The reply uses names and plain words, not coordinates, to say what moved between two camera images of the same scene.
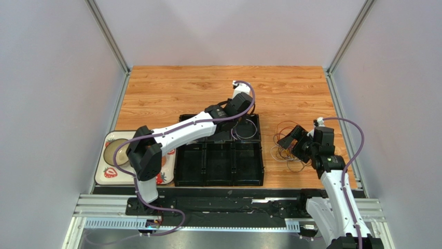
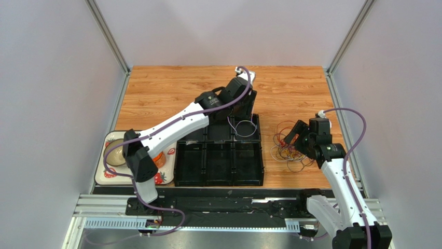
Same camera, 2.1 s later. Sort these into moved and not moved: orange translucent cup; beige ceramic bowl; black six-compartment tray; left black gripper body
Moved: left black gripper body
Not moved: beige ceramic bowl; orange translucent cup; black six-compartment tray
